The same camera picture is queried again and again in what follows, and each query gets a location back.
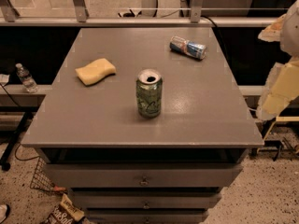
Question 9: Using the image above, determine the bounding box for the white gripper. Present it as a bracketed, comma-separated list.
[256, 0, 299, 120]

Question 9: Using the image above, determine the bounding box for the green soda can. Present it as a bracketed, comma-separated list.
[135, 69, 163, 119]

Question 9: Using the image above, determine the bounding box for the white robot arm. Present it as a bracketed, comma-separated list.
[256, 0, 299, 120]

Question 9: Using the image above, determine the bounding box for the blue silver energy drink can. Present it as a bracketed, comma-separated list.
[169, 35, 206, 60]

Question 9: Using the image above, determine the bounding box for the yellow sponge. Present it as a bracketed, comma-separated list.
[75, 58, 116, 86]

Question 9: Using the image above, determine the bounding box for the grey drawer cabinet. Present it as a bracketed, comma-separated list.
[22, 28, 263, 224]

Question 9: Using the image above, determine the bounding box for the middle grey drawer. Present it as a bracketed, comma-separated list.
[70, 189, 221, 209]

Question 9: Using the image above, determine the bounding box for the grey drawer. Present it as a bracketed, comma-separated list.
[44, 163, 242, 188]
[86, 209, 208, 224]
[70, 189, 221, 209]

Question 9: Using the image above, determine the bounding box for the bottom grey drawer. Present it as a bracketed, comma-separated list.
[86, 209, 208, 224]

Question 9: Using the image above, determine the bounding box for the top grey drawer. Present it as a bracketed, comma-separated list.
[44, 163, 242, 188]

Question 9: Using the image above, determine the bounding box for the brown snack bag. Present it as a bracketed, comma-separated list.
[40, 194, 84, 224]

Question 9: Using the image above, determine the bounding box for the clear plastic water bottle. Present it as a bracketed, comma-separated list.
[16, 63, 38, 93]

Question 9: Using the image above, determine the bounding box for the white shoe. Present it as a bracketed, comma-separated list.
[0, 204, 10, 224]

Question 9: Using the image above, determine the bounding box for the yellow stand frame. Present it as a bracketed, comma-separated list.
[261, 117, 299, 148]

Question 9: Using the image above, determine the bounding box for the wire mesh basket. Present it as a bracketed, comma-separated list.
[30, 158, 54, 193]

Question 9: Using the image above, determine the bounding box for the black cable on floor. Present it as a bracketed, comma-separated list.
[14, 143, 40, 162]

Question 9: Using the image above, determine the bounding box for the metal railing frame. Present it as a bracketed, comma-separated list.
[0, 0, 275, 27]

